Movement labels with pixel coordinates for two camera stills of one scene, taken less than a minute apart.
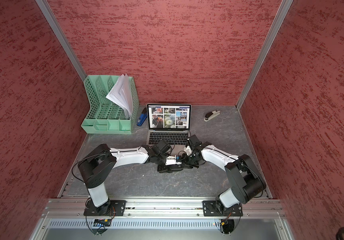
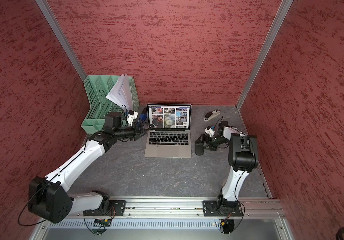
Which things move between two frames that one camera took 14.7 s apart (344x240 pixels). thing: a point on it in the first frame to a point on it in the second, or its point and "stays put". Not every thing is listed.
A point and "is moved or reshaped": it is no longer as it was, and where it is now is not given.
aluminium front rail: [164, 208] stays put
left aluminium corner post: [61, 38] stays put
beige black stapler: [210, 115] stays put
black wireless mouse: [169, 169] is moved or reshaped
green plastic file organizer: [103, 116] stays put
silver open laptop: [171, 122] stays put
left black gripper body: [162, 159] to [132, 132]
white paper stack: [121, 93] stays put
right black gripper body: [190, 160] to [214, 141]
